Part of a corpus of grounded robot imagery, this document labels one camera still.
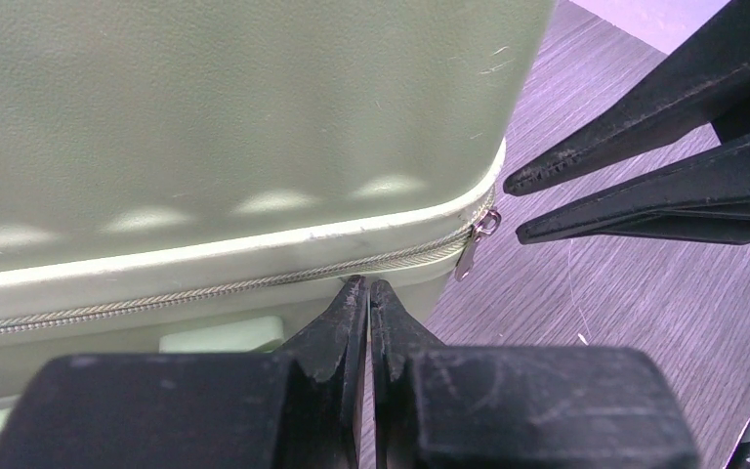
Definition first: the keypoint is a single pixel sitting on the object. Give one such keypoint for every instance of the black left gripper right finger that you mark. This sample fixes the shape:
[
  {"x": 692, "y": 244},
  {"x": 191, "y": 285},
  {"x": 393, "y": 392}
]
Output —
[{"x": 395, "y": 336}]

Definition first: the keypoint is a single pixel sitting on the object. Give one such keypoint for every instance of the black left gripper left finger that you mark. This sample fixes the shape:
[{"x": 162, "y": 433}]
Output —
[{"x": 321, "y": 419}]

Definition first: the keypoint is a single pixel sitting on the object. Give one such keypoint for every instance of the green ribbed hard-shell suitcase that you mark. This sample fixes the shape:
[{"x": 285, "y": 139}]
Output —
[{"x": 200, "y": 176}]

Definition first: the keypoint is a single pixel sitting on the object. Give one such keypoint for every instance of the metal zipper pull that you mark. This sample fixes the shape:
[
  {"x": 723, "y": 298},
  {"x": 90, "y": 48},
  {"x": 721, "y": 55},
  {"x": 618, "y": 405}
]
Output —
[{"x": 484, "y": 228}]

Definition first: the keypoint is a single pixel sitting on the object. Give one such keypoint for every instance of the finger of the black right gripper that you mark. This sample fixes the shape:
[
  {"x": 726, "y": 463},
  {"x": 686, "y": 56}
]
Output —
[
  {"x": 702, "y": 198},
  {"x": 700, "y": 81}
]

